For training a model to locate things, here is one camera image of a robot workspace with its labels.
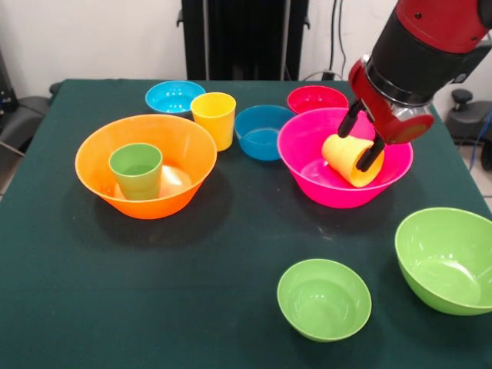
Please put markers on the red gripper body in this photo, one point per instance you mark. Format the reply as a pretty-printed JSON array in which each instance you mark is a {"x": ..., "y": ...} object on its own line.
[{"x": 388, "y": 123}]

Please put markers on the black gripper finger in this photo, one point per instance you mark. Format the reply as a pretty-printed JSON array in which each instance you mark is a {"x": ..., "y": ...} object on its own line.
[
  {"x": 369, "y": 154},
  {"x": 350, "y": 119}
]

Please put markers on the ridged yellow cup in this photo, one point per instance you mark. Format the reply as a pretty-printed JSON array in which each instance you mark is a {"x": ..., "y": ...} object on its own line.
[{"x": 342, "y": 153}]

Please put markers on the large pink bowl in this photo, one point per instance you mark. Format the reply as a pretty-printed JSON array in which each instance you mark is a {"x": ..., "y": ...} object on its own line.
[{"x": 303, "y": 142}]

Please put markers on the ridged green cup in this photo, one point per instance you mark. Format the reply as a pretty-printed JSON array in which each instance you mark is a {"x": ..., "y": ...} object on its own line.
[{"x": 136, "y": 180}]

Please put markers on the large orange bowl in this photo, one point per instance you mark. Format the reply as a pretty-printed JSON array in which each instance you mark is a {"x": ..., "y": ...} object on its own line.
[{"x": 96, "y": 173}]

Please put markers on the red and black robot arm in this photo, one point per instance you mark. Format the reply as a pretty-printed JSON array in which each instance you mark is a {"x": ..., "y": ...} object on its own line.
[{"x": 423, "y": 38}]

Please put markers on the small red bowl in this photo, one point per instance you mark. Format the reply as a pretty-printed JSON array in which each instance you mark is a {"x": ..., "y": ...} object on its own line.
[{"x": 315, "y": 100}]

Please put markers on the black plug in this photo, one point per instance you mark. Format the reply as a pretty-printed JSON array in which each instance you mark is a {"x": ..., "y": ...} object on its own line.
[{"x": 327, "y": 75}]

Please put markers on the dark blue bowl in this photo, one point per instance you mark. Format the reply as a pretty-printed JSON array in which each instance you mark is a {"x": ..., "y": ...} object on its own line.
[{"x": 253, "y": 146}]

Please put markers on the large green bowl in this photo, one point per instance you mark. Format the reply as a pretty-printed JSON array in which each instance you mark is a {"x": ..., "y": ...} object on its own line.
[{"x": 442, "y": 269}]

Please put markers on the smooth yellow cup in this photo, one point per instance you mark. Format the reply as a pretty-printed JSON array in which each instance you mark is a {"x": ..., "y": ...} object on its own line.
[{"x": 213, "y": 127}]

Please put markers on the small green bowl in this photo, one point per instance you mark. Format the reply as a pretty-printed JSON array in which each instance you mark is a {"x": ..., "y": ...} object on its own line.
[{"x": 323, "y": 307}]

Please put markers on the small light blue bowl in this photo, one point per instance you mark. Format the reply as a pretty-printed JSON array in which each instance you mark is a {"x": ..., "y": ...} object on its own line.
[{"x": 169, "y": 96}]

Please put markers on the dark green tablecloth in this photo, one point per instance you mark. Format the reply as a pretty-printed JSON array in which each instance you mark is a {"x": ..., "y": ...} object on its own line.
[{"x": 57, "y": 307}]

